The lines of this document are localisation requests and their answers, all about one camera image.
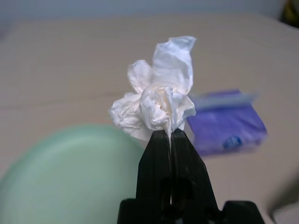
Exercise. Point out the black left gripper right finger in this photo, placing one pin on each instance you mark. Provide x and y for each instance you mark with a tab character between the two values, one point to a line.
189	175

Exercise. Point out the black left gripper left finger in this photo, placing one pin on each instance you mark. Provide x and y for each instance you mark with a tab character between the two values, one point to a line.
154	168

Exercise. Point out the white tissue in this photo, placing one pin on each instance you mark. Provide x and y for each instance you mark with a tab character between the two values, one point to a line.
163	93

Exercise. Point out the light green plate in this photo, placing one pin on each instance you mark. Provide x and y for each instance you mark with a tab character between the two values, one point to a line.
65	177

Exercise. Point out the purple tissue pack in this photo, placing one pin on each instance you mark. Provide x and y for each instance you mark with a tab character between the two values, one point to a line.
229	123

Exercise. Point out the yellow-green cushion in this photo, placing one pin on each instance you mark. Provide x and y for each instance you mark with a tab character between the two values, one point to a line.
290	12

